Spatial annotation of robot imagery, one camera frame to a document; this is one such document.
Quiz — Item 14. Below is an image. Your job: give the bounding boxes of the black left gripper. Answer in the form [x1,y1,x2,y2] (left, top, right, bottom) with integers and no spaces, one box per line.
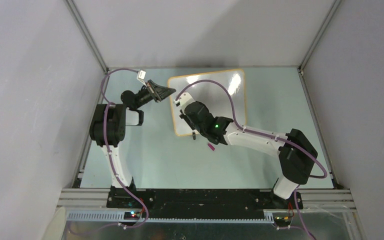
[135,80,176,110]

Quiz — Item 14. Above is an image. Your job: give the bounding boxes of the yellow framed whiteboard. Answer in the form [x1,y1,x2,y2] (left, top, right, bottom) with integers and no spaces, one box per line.
[167,68,248,137]

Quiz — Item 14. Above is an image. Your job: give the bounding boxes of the magenta marker cap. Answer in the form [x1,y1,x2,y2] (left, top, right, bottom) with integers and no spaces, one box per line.
[207,143,215,151]

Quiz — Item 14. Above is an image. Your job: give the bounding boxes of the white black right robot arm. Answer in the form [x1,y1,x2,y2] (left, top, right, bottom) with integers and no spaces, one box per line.
[175,100,318,209]

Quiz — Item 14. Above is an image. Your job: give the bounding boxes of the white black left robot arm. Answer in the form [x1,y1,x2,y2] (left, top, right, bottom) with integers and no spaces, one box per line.
[89,80,176,208]

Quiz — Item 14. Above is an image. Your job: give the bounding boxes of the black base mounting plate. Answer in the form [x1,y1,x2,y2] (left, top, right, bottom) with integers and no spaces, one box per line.
[106,187,304,219]

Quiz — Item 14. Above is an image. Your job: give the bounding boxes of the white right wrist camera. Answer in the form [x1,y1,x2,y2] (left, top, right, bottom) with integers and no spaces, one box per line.
[173,92,195,114]

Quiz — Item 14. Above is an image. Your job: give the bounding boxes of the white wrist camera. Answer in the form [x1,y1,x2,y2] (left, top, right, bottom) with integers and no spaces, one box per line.
[173,92,195,114]
[136,69,146,86]

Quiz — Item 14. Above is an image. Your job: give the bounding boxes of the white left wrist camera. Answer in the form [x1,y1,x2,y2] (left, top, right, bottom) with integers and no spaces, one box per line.
[136,69,146,86]

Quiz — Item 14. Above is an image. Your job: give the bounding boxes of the grey slotted cable duct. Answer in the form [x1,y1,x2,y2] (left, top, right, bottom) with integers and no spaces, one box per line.
[67,210,274,224]

